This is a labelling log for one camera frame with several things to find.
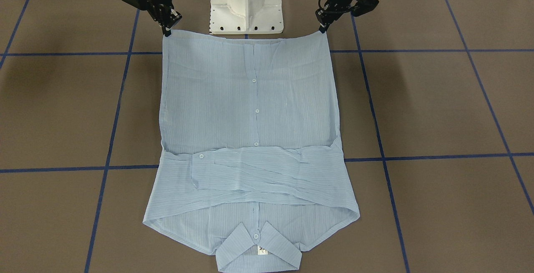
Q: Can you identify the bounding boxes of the white pedestal column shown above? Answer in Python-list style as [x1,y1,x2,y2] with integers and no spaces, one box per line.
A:
[209,0,284,35]

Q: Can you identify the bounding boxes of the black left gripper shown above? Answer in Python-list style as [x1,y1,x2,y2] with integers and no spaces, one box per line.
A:
[315,0,359,34]

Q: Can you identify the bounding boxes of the light blue button shirt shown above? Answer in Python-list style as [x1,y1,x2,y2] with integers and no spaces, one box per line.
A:
[143,30,360,273]

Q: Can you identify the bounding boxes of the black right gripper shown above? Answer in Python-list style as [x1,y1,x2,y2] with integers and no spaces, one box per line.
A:
[147,0,182,37]

